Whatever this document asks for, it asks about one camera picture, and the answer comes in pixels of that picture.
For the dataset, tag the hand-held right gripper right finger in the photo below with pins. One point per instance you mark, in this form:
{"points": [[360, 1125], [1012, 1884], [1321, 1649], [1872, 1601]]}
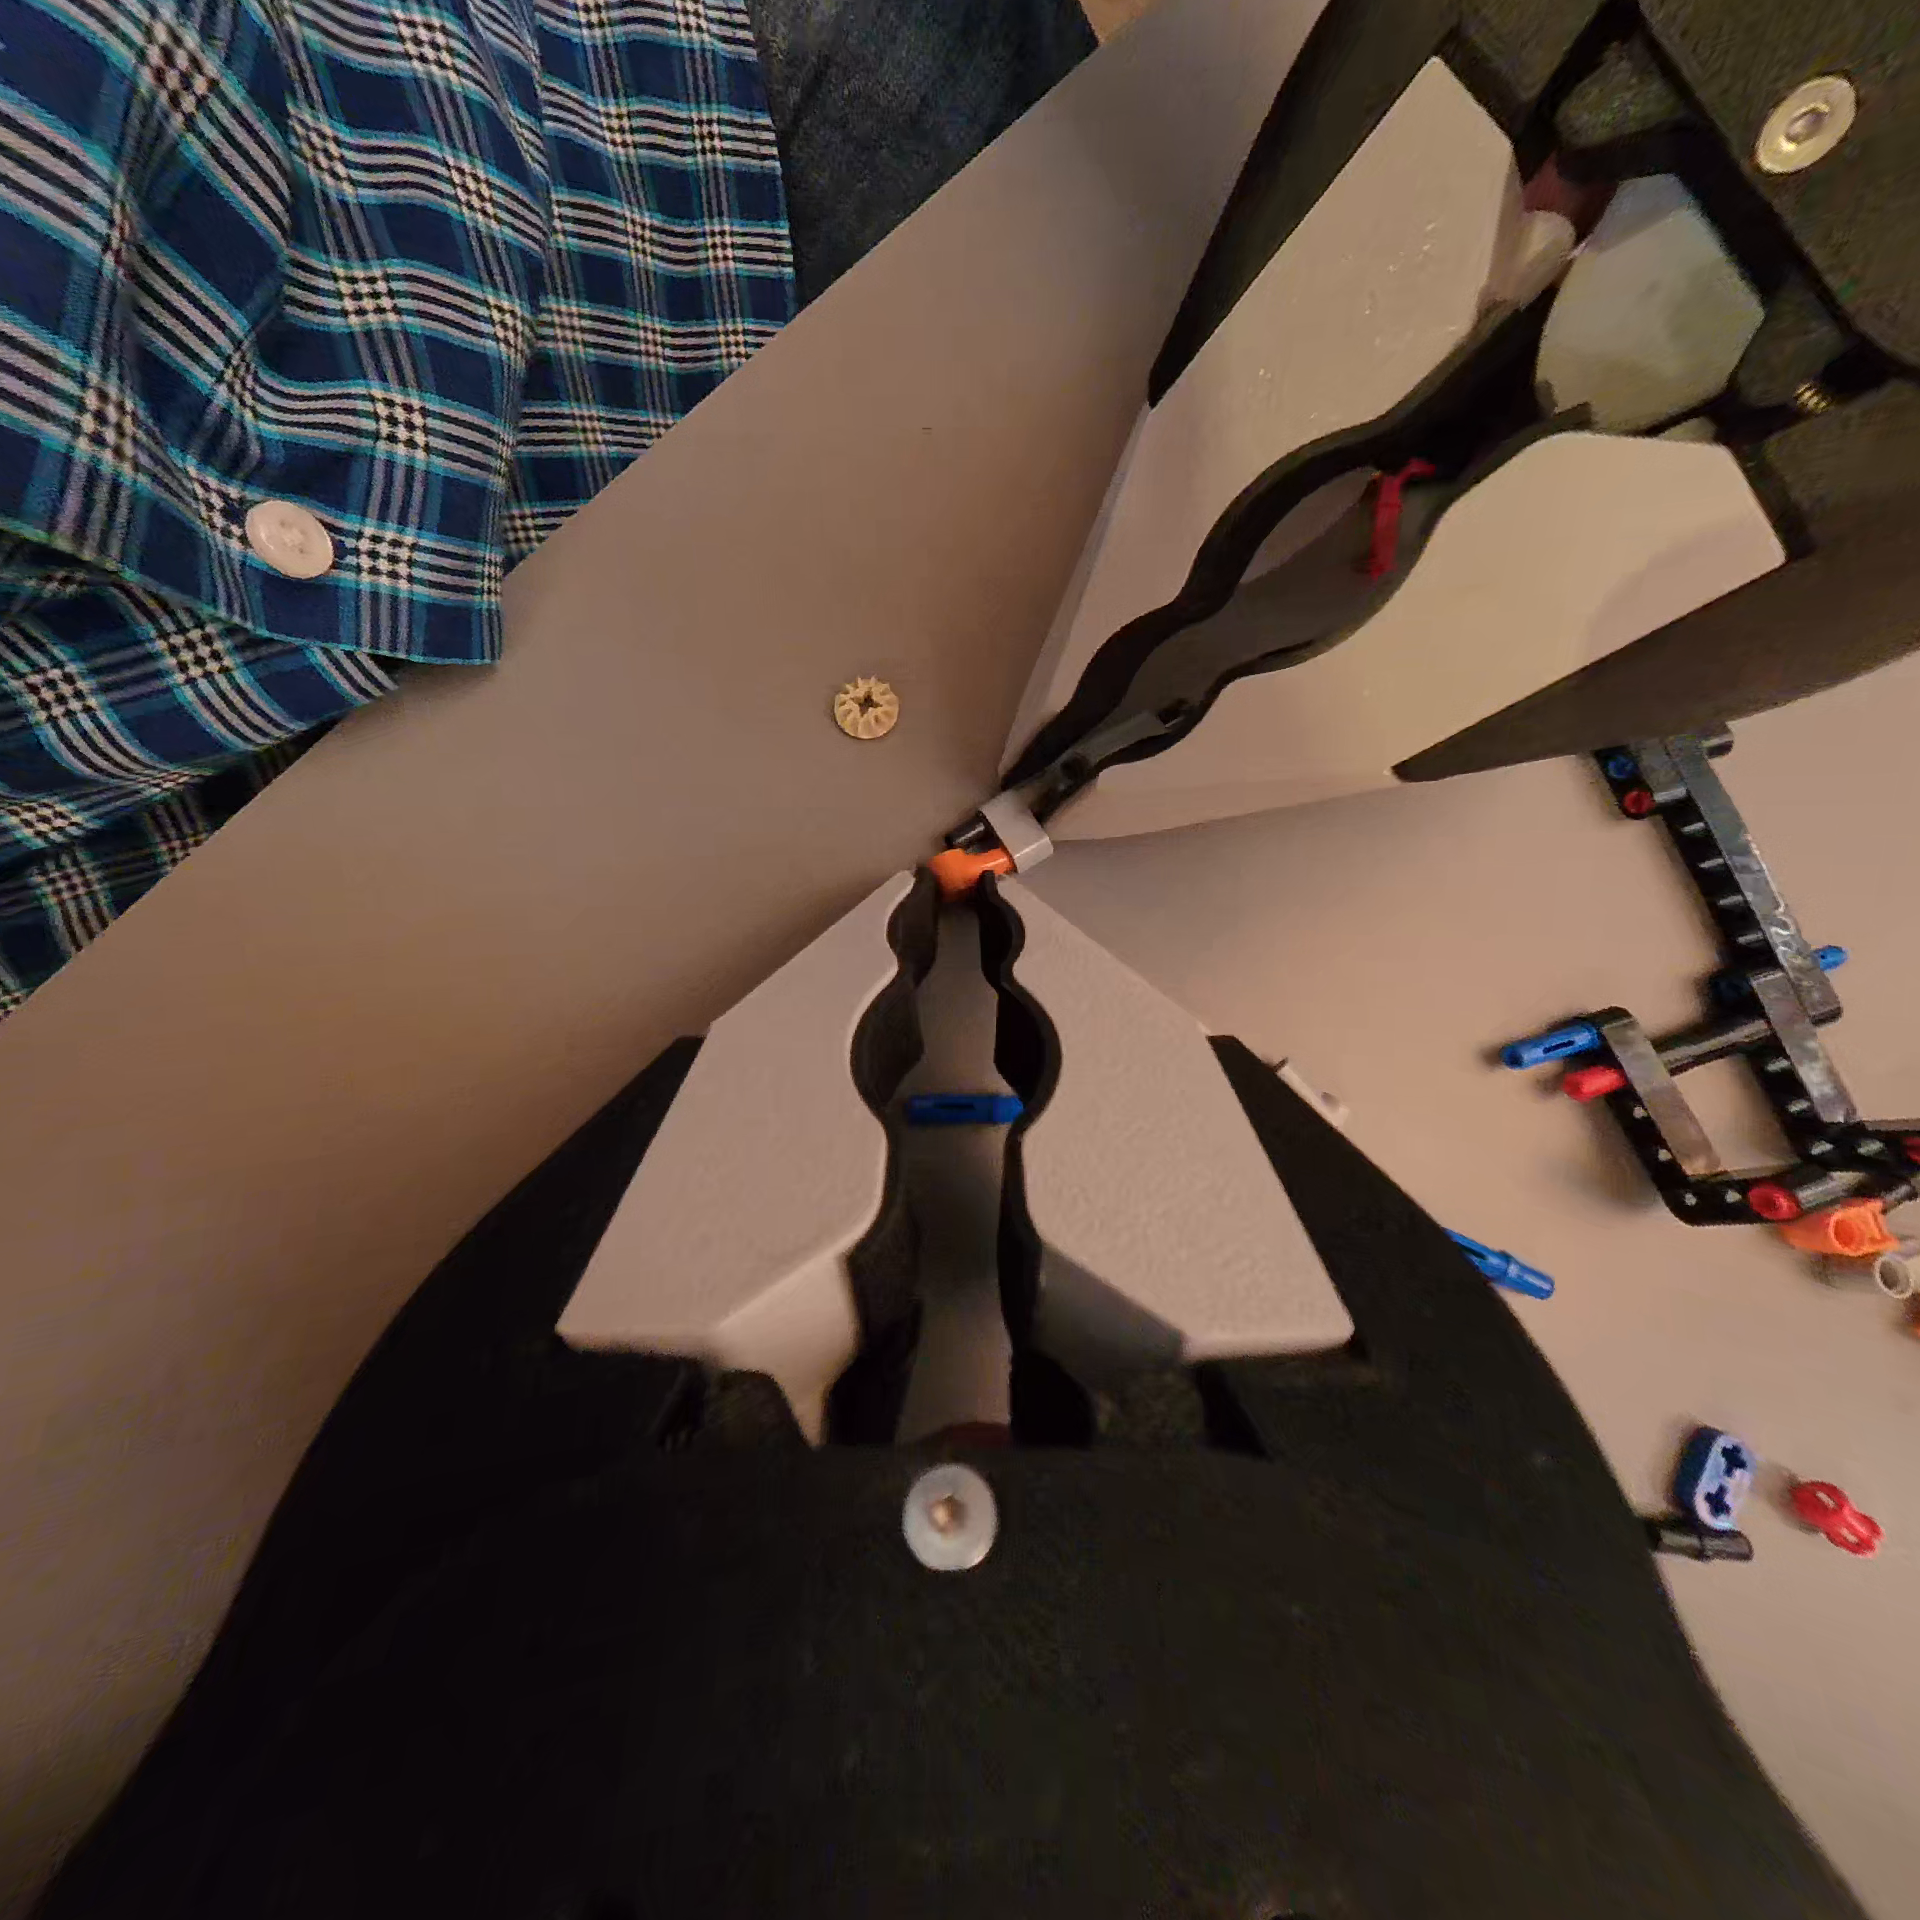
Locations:
{"points": [[1171, 1184]]}

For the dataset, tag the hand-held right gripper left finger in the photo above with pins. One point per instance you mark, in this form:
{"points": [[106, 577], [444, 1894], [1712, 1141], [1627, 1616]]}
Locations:
{"points": [[751, 1171]]}

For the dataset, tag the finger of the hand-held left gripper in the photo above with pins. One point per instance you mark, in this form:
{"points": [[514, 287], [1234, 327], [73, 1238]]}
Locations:
{"points": [[1321, 301], [1574, 601]]}

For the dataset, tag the orange lego connector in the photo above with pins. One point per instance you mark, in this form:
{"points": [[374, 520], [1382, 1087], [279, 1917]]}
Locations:
{"points": [[961, 866], [1839, 1230]]}

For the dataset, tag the grey lego axle assembly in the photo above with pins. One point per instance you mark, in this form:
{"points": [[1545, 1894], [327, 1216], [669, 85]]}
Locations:
{"points": [[1021, 836]]}

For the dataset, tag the light grey lego connector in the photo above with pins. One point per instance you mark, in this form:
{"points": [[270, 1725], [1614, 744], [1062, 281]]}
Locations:
{"points": [[1328, 1107]]}

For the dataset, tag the long blue lego pin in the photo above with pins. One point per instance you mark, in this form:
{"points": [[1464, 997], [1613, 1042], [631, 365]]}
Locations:
{"points": [[1501, 1261]]}

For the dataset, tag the tan lego gear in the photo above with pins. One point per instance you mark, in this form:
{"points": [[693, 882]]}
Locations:
{"points": [[866, 708]]}

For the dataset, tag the blue lego two-hole beam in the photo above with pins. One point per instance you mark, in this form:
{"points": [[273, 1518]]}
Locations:
{"points": [[1719, 1473]]}

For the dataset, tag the black lego pin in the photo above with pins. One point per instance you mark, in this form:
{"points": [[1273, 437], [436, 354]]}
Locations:
{"points": [[1703, 1541]]}

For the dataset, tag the red lego connector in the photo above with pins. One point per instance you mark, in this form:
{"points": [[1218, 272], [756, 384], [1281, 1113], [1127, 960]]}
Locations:
{"points": [[1836, 1515]]}

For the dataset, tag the dark blue jeans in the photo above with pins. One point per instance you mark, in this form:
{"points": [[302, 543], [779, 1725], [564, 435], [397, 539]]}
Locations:
{"points": [[930, 121]]}

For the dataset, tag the blue plaid shirt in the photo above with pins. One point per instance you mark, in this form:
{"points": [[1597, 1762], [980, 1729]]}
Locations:
{"points": [[300, 375]]}

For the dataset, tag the black lego technic frame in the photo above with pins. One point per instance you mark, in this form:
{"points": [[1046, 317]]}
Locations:
{"points": [[1754, 931]]}

